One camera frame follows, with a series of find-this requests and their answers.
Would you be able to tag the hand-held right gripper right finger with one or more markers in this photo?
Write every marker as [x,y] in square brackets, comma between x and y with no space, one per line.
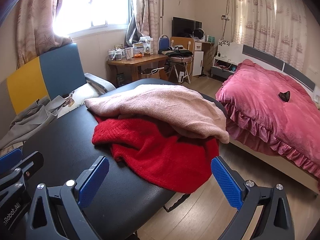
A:
[225,185]

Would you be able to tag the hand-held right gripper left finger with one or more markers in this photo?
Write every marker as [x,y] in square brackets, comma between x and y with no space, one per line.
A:
[93,180]

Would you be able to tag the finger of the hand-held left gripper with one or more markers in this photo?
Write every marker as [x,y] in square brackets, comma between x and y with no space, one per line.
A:
[32,160]
[10,156]

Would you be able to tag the pink knitted sweater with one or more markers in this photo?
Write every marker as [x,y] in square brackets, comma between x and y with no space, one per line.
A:
[162,105]

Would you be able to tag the dark clothes pile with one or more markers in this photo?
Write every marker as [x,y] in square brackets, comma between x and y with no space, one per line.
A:
[178,52]

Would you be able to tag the metal clothes rack pole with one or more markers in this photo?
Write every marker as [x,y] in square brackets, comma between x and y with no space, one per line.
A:
[162,10]

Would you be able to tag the grey garment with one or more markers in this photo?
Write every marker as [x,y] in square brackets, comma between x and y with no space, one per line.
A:
[30,120]

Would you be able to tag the red knitted sweater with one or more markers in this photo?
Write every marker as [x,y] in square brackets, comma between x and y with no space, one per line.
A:
[162,160]

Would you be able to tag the pink ruffled quilt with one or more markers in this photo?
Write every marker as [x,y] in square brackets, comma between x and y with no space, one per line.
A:
[262,110]

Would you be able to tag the grey yellow blue headboard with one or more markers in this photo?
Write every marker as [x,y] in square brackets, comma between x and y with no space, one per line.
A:
[62,67]

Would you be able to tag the dark green box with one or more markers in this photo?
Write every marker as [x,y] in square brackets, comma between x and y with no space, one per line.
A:
[120,78]

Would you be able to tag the small dark cloth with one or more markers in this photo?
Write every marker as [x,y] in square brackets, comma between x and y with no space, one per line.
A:
[285,97]

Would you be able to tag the white grey nightstand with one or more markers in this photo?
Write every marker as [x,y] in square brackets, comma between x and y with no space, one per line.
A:
[220,71]

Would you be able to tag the white power strip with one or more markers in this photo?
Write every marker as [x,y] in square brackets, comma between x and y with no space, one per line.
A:
[181,77]

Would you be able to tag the beige bag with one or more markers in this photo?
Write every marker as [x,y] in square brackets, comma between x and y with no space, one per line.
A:
[150,75]

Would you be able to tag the pair of oranges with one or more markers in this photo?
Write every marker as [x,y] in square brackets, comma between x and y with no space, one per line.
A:
[138,55]

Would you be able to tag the round stool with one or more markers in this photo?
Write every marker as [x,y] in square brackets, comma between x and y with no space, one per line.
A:
[178,59]

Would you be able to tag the white bed with grey headboard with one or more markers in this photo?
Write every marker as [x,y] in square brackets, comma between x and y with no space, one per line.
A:
[262,55]

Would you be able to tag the patterned window curtain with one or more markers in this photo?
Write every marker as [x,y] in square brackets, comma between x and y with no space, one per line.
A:
[37,17]
[147,10]

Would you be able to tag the group of bottles and boxes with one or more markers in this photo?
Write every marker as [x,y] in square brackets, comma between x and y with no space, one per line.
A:
[143,46]

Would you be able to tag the wooden desk with white cabinet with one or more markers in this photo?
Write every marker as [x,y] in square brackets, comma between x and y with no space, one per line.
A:
[180,42]

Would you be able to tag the blue chair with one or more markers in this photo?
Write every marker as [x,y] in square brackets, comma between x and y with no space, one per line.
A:
[163,42]

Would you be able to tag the white round fan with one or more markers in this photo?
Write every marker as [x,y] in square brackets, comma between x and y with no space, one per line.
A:
[197,33]

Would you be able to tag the black television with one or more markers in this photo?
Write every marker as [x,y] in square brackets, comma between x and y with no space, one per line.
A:
[183,26]

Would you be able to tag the window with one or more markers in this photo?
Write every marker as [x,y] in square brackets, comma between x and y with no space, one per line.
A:
[100,2]

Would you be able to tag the long patterned curtain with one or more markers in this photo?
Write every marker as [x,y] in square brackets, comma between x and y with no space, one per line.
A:
[275,17]

